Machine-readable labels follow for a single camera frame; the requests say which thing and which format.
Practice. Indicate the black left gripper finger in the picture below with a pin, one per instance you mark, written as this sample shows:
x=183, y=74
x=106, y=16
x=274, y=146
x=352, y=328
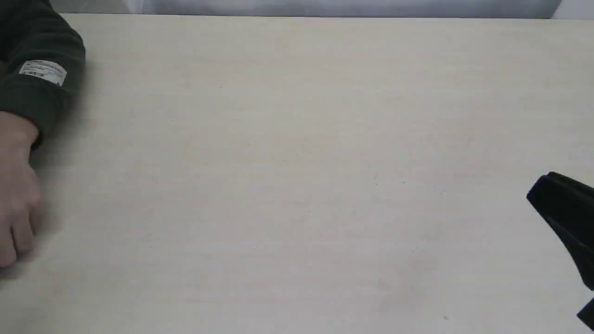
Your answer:
x=567, y=206

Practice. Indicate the open bare human hand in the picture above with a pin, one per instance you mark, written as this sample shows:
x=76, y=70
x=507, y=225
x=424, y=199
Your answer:
x=20, y=194

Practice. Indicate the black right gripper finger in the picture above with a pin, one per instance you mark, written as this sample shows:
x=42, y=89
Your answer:
x=586, y=315

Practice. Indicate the dark green sleeved forearm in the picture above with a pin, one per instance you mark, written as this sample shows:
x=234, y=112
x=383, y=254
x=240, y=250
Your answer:
x=44, y=63

